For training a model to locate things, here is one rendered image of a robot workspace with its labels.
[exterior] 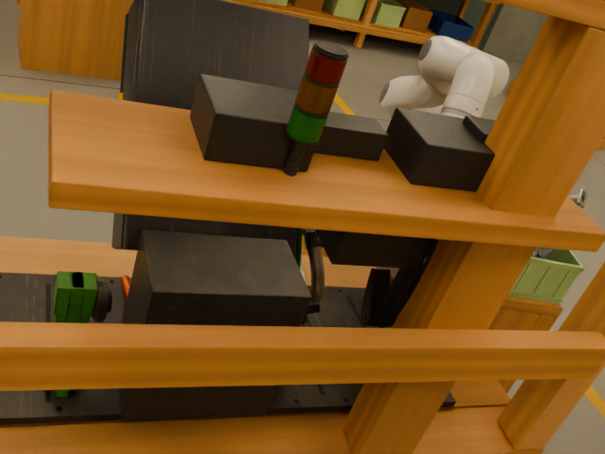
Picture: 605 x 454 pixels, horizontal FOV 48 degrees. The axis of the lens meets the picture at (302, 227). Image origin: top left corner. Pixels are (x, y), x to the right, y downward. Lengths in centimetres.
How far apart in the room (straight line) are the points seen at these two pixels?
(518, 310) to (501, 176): 142
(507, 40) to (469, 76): 757
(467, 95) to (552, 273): 106
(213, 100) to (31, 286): 85
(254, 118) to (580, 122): 50
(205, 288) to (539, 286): 154
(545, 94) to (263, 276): 59
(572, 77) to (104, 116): 67
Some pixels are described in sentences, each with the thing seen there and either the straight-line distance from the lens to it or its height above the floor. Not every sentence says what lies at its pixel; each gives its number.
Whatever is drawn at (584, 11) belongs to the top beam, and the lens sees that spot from 103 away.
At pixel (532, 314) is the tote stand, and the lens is 254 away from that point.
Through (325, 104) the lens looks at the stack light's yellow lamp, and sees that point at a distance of 92.
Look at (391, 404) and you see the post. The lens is 140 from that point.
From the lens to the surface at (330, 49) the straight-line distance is 91.
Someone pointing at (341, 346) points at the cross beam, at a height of 128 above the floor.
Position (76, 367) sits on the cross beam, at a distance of 104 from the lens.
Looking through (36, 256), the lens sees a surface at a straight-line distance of 176.
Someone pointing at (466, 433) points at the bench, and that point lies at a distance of 173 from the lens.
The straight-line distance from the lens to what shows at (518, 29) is 917.
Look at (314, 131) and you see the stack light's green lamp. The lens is 94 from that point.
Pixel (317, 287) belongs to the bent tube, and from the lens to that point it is 147.
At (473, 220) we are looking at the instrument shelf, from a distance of 107.
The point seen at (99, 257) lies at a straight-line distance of 178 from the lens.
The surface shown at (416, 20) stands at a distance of 767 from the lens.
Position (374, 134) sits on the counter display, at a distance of 109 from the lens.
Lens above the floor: 199
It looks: 31 degrees down
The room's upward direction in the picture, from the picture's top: 20 degrees clockwise
